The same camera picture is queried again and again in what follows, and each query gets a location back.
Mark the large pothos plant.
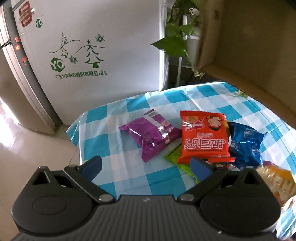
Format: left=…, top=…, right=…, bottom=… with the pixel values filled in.
left=150, top=0, right=206, bottom=78

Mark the orange yellow snack packet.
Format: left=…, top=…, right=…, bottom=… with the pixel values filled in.
left=255, top=161, right=296, bottom=208

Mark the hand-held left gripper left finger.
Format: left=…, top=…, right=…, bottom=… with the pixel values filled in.
left=31, top=156, right=115, bottom=205

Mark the blue white checkered tablecloth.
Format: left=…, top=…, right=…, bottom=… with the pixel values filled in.
left=65, top=81, right=296, bottom=241

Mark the blue snack packet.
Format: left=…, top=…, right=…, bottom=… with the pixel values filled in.
left=228, top=122, right=268, bottom=171

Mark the green snack packet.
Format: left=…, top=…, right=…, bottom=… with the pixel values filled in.
left=164, top=144, right=200, bottom=184

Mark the large white plant pot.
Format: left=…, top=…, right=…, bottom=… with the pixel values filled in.
left=185, top=27, right=201, bottom=66

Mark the metal plant rack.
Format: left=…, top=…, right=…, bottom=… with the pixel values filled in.
left=165, top=53, right=199, bottom=90

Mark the purple snack packet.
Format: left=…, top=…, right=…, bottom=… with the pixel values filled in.
left=119, top=109, right=182, bottom=163

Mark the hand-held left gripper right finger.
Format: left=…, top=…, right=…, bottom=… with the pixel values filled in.
left=177, top=157, right=264, bottom=205

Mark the white refrigerator with green print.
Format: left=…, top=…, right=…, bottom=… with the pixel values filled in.
left=0, top=0, right=166, bottom=135

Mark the cardboard box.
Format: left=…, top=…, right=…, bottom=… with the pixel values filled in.
left=195, top=0, right=296, bottom=130

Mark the red snack packet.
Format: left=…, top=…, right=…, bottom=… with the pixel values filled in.
left=177, top=111, right=236, bottom=165

